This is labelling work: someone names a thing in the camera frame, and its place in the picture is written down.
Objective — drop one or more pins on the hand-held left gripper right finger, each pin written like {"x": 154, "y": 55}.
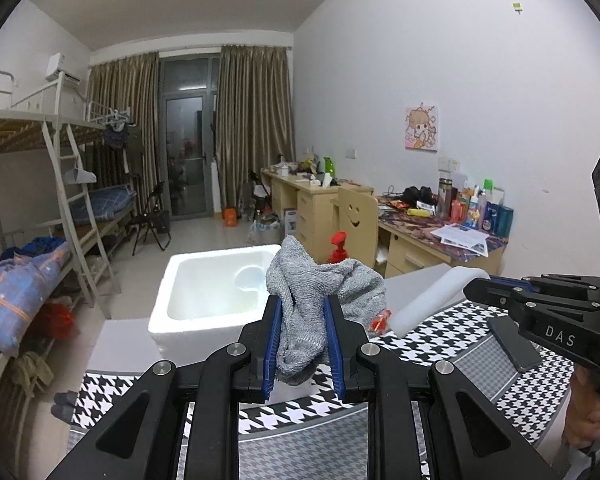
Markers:
{"x": 336, "y": 350}

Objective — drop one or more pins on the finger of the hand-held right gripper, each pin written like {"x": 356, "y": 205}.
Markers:
{"x": 495, "y": 292}
{"x": 570, "y": 285}

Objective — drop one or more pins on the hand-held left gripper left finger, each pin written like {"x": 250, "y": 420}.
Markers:
{"x": 271, "y": 350}

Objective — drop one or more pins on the grey knitted cloth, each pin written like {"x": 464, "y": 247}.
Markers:
{"x": 300, "y": 310}

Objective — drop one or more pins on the white foam sheet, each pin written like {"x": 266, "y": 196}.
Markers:
{"x": 430, "y": 305}

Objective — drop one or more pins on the white foam box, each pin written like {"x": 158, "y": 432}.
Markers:
{"x": 200, "y": 290}

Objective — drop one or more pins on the person's right hand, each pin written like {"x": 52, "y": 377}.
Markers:
{"x": 585, "y": 410}

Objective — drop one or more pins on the red snack packet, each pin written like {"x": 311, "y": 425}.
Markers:
{"x": 380, "y": 322}

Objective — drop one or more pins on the black smartphone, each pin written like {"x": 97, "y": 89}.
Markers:
{"x": 515, "y": 345}

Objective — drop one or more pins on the printed paper sheets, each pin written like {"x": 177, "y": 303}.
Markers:
{"x": 460, "y": 239}

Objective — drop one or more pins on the houndstooth patterned blanket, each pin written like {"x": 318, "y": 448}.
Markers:
{"x": 440, "y": 345}

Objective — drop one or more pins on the cluster of toiletry bottles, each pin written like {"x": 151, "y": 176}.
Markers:
{"x": 490, "y": 215}

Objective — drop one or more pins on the wooden desk with patterned top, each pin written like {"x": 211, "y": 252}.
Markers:
{"x": 415, "y": 255}

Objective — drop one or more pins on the white lotion pump bottle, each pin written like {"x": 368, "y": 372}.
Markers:
{"x": 338, "y": 250}

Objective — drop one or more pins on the metal thermos flask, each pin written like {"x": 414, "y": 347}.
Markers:
{"x": 445, "y": 200}

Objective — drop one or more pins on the yellow packet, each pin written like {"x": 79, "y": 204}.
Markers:
{"x": 416, "y": 212}

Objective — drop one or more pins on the wooden smiley chair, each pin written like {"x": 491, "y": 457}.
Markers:
{"x": 357, "y": 225}

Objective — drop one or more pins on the white and blue carton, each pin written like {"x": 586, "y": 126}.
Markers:
{"x": 290, "y": 221}

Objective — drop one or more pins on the wooden desk with drawers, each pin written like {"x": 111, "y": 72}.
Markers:
{"x": 310, "y": 215}

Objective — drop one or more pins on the orange container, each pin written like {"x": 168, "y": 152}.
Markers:
{"x": 230, "y": 216}

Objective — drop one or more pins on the black folding chair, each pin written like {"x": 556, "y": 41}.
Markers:
{"x": 152, "y": 220}

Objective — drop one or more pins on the green plastic bottle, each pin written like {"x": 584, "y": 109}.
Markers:
{"x": 329, "y": 169}

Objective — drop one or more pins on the red bag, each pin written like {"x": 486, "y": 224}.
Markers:
{"x": 60, "y": 320}

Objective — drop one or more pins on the blue mattress bedding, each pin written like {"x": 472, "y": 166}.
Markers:
{"x": 107, "y": 202}

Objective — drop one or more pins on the glass balcony door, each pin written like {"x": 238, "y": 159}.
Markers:
{"x": 187, "y": 145}

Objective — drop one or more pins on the brown curtain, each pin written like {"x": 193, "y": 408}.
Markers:
{"x": 125, "y": 110}
{"x": 255, "y": 125}

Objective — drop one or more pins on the white bunk bed ladder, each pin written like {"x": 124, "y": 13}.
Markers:
{"x": 77, "y": 220}

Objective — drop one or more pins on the beige cloth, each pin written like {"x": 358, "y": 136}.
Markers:
{"x": 32, "y": 372}

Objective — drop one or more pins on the blue checked bedding bundle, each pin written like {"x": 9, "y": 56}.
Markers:
{"x": 15, "y": 290}

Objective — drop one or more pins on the hanging dark clothes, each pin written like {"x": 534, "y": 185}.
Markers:
{"x": 115, "y": 137}

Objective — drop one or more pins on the metal bunk bed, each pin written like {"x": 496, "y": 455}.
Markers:
{"x": 20, "y": 130}

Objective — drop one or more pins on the white air conditioner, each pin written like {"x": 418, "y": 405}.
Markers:
{"x": 61, "y": 67}

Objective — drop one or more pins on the cartoon wall poster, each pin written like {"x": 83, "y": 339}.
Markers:
{"x": 421, "y": 128}

